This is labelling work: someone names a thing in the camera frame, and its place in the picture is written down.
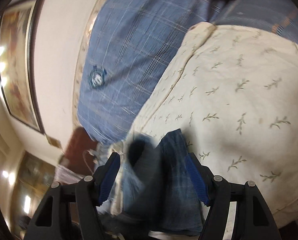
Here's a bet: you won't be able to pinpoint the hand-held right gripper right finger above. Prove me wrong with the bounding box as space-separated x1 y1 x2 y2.
185 152 282 240

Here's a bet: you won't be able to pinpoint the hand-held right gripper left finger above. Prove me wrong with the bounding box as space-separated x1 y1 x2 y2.
24 152 122 240

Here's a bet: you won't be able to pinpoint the blue denim pants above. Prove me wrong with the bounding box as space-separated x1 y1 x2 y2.
109 129 204 237

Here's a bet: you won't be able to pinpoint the pale purple cloth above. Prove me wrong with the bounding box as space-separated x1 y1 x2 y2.
54 165 81 184

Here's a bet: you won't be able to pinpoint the brown headboard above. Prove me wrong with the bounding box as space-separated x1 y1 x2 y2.
62 127 99 175

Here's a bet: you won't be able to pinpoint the cream leaf-print blanket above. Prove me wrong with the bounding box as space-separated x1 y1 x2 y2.
128 22 298 240

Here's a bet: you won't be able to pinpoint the small framed picture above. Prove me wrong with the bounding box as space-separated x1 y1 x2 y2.
45 134 63 150

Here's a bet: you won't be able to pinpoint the dark framed picture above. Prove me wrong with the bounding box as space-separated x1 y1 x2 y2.
11 151 57 220

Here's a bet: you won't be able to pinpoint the blue plaid pillow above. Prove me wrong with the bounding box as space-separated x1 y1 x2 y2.
76 0 230 145

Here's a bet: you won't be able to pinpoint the large framed picture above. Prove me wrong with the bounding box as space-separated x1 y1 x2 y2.
0 0 50 134

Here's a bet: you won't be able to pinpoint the white cable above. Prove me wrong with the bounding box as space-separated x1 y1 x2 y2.
83 149 99 174

